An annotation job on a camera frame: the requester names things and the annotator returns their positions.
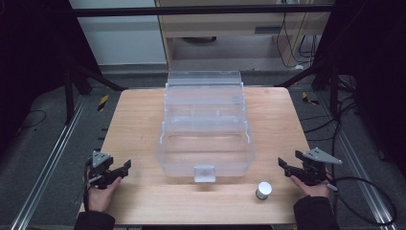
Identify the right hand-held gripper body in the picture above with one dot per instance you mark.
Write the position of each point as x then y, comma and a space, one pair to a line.
314, 167

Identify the aluminium floor rail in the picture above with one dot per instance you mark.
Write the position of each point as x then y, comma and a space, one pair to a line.
360, 159
51, 159

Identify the black curtain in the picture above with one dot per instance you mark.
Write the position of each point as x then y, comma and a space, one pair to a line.
373, 70
28, 64

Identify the yellow black tape marker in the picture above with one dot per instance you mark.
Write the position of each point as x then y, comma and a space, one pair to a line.
103, 103
309, 99

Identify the white cabinet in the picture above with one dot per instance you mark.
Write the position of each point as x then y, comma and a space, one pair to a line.
121, 38

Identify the person's left hand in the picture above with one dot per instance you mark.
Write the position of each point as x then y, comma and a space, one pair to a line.
101, 197

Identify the clear plastic storage box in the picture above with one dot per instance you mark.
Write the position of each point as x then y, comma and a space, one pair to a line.
204, 140

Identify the person's right hand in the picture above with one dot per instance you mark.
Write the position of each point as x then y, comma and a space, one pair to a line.
311, 189

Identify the black horizontal bar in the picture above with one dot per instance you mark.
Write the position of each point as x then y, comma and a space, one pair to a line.
191, 11

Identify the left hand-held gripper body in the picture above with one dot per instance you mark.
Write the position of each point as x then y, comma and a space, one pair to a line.
101, 169

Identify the black metal stand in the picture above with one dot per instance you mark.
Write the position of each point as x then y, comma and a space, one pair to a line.
333, 89
68, 96

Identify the wooden cabinet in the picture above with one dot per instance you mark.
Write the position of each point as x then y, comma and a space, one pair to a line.
223, 28

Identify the small white cylindrical container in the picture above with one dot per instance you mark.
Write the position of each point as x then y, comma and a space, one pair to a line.
264, 189

